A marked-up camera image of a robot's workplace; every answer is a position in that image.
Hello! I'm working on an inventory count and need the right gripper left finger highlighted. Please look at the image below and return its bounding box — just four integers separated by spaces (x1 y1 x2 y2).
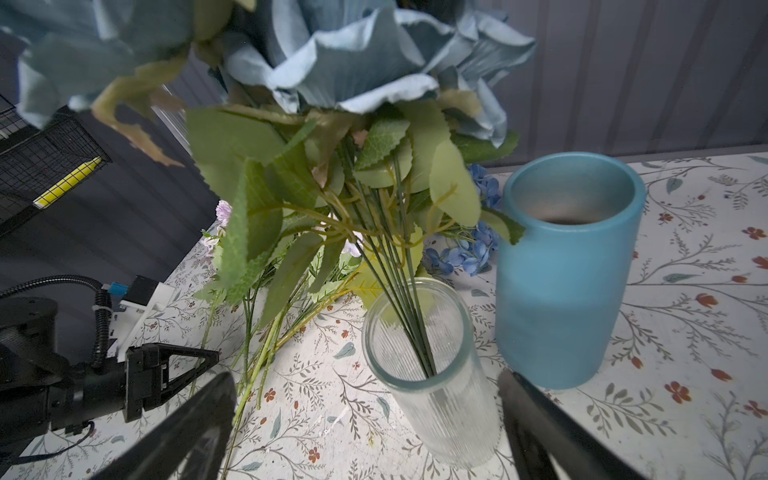
93 372 237 480

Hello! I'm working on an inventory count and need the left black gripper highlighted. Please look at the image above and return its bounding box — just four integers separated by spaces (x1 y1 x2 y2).
50 343 220 433

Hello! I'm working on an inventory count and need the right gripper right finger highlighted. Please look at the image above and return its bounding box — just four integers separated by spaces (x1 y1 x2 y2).
498 369 642 479

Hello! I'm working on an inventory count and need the clear ribbed glass vase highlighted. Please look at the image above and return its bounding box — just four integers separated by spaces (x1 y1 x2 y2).
362 278 501 469

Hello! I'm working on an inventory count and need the blue rose bouquet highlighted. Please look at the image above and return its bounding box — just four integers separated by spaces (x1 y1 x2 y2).
0 0 538 379

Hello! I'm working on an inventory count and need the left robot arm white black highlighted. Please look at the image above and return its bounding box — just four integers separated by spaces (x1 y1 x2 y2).
1 297 219 471

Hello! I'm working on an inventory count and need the blue ceramic vase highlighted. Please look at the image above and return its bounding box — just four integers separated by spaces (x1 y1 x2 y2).
495 152 646 390

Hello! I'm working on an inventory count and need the mixed pastel flower bunch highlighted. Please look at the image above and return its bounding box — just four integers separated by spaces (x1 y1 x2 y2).
191 200 373 480

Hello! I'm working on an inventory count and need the blue hydrangea flower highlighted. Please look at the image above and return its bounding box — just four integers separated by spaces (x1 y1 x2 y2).
422 164 502 276

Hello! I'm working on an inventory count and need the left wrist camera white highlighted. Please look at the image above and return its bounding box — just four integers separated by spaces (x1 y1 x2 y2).
104 275 176 362

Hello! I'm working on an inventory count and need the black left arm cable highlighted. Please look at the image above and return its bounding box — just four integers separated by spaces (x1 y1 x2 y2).
0 274 114 370

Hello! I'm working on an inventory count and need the black wire basket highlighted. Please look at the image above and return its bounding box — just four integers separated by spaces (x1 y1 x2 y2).
1 105 112 237

